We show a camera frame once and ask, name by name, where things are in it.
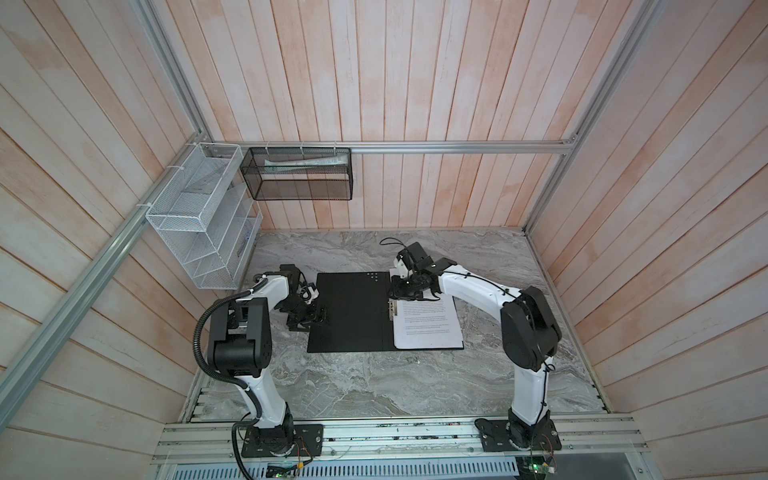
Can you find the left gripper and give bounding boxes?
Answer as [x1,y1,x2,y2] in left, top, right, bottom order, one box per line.
[275,295,331,331]

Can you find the blue folder black inside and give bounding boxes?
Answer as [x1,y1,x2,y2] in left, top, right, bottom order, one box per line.
[306,271,465,354]

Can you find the printed paper sheet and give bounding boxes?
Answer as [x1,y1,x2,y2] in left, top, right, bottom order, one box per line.
[392,296,464,350]

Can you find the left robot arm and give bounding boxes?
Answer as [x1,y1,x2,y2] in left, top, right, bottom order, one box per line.
[195,264,325,461]

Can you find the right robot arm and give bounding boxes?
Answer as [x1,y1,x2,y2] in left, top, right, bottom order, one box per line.
[390,242,562,451]

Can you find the black mesh basket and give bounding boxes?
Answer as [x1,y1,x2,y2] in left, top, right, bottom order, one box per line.
[240,148,354,202]

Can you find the papers in black basket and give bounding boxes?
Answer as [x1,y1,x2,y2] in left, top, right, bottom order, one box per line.
[261,154,350,174]

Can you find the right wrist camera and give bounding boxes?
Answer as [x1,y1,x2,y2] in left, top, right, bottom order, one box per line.
[389,258,410,278]

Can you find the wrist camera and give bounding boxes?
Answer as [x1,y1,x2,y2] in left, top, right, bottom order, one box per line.
[298,283,319,304]
[389,258,410,278]

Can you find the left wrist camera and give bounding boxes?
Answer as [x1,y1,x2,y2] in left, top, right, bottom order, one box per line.
[298,283,319,304]

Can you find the black corrugated cable conduit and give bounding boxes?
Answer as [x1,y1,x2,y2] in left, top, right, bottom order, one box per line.
[192,278,271,480]

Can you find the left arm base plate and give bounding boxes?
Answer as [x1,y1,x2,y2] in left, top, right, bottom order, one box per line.
[240,423,324,459]

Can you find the white wire mesh shelf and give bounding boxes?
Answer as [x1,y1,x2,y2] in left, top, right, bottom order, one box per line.
[146,143,263,290]

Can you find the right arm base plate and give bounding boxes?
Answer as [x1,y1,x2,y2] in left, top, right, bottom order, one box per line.
[474,416,562,452]

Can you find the aluminium frame bar back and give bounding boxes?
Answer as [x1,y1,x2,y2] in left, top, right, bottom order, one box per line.
[233,140,576,155]

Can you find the aluminium frame bar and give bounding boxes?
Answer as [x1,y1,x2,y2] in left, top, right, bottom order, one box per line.
[521,1,668,237]
[1,136,203,437]
[233,140,576,155]

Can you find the aluminium front rail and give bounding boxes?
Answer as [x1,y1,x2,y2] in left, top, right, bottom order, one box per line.
[151,414,650,465]

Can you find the aluminium frame bar left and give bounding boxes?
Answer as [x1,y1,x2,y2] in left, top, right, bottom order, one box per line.
[1,136,203,437]

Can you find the aluminium frame bar right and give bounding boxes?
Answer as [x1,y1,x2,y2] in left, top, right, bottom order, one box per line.
[521,1,668,237]

